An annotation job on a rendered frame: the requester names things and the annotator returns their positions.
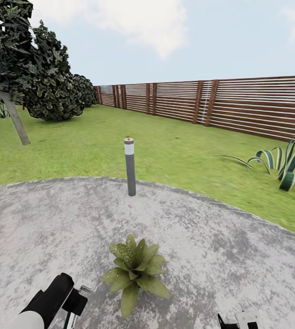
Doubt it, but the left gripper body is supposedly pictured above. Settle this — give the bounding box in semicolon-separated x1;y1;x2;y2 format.
60;290;88;316

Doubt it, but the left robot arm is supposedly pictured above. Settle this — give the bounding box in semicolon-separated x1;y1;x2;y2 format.
5;272;96;329

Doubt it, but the insectifuge atomizer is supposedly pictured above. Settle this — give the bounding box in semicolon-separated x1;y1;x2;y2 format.
64;312;77;329

